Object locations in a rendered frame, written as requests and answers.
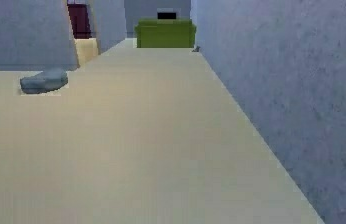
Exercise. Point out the black television set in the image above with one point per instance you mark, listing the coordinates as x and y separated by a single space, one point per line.
166 15

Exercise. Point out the dark red door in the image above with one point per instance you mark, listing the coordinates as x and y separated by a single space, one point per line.
78 20

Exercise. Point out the green sofa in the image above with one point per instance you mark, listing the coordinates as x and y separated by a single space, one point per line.
165 33

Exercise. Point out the small grey object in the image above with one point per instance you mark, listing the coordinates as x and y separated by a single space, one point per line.
196 49

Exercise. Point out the grey-blue floor cushion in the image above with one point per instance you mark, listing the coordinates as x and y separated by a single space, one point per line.
43 81

